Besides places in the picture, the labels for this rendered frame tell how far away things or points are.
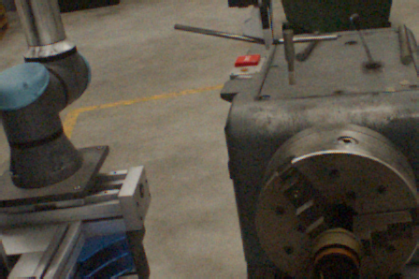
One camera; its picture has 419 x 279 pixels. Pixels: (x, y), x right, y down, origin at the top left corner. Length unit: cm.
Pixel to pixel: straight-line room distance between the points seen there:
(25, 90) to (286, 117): 53
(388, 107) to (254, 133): 28
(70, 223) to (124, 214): 12
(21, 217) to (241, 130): 52
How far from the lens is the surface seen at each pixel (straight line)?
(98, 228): 135
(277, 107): 124
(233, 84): 139
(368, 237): 106
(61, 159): 132
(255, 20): 120
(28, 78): 128
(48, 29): 137
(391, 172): 108
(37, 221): 138
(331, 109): 122
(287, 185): 106
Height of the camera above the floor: 171
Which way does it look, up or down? 25 degrees down
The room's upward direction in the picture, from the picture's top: 8 degrees counter-clockwise
